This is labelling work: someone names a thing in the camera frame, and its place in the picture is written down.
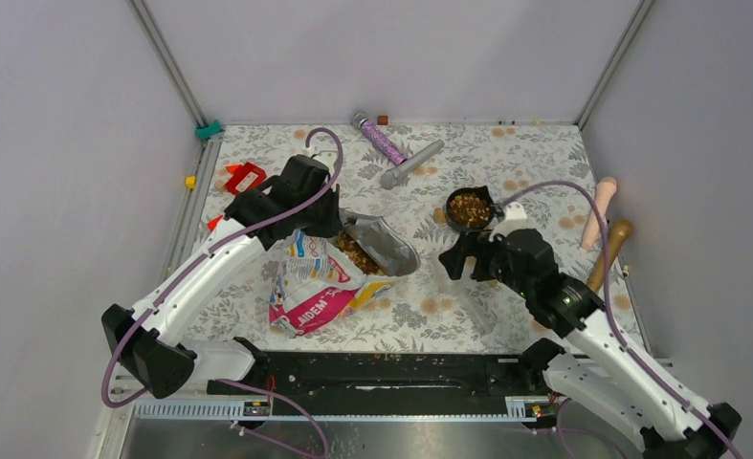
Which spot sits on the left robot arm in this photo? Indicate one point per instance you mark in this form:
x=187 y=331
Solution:
x=149 y=339

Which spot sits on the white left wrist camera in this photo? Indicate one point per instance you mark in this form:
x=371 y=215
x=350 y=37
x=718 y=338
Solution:
x=322 y=153

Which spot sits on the small orange block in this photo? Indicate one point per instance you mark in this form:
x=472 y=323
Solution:
x=212 y=224

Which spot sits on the wooden bowl stand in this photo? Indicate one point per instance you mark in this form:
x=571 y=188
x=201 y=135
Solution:
x=439 y=216

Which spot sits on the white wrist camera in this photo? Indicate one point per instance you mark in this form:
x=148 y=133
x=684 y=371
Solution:
x=514 y=217
x=322 y=153

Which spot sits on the grey microphone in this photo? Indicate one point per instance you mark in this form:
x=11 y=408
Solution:
x=394 y=176

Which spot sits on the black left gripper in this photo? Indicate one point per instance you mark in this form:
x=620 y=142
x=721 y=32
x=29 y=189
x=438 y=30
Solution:
x=334 y=223

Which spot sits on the black bowl fishbone print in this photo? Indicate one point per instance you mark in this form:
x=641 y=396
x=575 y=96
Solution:
x=470 y=209

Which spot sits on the red toy block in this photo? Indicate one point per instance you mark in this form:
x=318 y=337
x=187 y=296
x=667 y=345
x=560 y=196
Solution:
x=248 y=175

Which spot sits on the pet food bag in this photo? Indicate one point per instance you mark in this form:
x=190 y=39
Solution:
x=322 y=279

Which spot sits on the pink microphone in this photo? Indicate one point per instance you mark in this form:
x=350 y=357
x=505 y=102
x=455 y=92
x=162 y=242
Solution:
x=604 y=191

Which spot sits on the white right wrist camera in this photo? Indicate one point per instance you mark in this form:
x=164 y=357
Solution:
x=514 y=217

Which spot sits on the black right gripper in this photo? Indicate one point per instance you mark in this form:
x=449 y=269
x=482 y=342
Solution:
x=454 y=259

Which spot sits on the gold microphone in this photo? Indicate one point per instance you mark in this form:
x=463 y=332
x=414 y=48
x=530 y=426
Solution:
x=619 y=233

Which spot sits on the clear plastic scoop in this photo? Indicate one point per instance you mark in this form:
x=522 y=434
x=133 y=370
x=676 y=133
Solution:
x=465 y=291

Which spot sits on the teal clip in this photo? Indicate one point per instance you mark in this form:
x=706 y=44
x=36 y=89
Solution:
x=206 y=132

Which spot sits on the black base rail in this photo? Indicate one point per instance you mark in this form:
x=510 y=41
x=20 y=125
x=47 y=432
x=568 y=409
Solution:
x=371 y=385

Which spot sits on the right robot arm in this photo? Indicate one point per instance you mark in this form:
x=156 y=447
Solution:
x=637 y=396

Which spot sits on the purple glitter microphone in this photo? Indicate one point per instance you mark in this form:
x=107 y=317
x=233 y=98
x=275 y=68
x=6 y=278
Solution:
x=377 y=138

